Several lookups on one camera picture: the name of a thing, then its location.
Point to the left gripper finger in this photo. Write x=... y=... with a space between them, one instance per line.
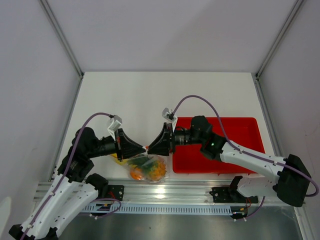
x=131 y=151
x=126 y=142

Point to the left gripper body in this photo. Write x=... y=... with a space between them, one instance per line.
x=111 y=145

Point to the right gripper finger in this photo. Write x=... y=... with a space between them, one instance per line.
x=159 y=148
x=163 y=140

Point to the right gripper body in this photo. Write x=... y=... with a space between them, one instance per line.
x=183 y=137

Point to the yellow toy lemon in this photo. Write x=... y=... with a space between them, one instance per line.
x=115 y=158

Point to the clear zip top bag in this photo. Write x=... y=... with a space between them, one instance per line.
x=124 y=164

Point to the toy pineapple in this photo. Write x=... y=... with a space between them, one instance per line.
x=152 y=167

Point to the toy orange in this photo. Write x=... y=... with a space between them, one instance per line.
x=136 y=175

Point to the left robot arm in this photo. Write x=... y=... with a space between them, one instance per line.
x=74 y=188

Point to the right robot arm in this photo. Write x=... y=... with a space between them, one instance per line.
x=284 y=177

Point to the red plastic tray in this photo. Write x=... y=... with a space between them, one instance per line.
x=232 y=145

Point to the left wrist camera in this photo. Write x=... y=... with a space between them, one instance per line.
x=113 y=124

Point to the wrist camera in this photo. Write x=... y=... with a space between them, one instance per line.
x=113 y=124
x=170 y=116

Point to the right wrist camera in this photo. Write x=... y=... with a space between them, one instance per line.
x=170 y=116

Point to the aluminium mounting rail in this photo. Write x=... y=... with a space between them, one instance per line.
x=169 y=191

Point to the white slotted cable duct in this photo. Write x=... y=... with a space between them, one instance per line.
x=158 y=209

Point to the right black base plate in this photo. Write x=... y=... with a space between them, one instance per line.
x=223 y=194

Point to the left aluminium corner post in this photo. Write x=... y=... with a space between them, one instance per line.
x=53 y=21

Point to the aluminium corner post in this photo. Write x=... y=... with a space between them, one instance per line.
x=283 y=31
x=53 y=21

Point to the right aluminium corner post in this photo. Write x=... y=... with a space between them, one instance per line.
x=283 y=31

